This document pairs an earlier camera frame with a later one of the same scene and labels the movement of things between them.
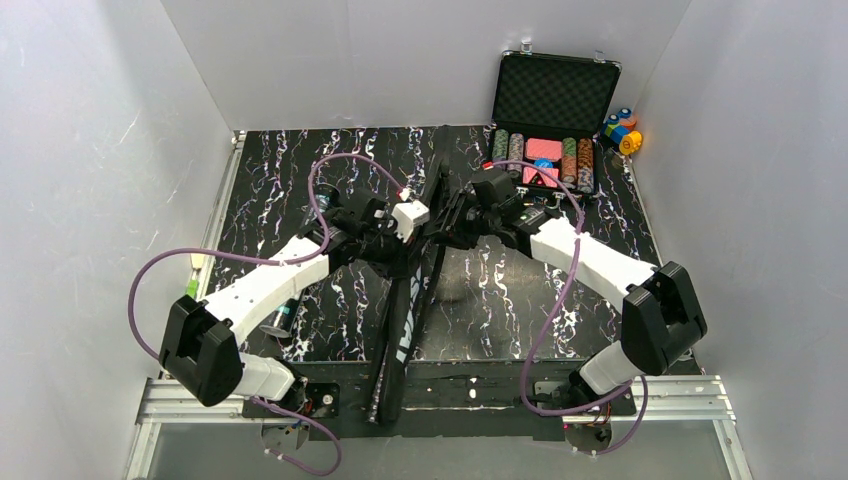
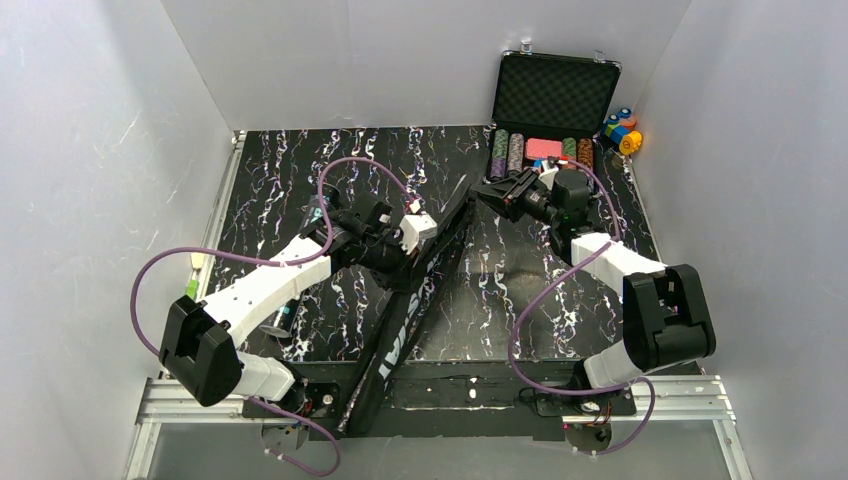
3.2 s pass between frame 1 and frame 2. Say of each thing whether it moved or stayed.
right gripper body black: moved
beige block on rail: stayed
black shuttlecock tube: stayed
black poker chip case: stayed
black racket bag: moved
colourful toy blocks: stayed
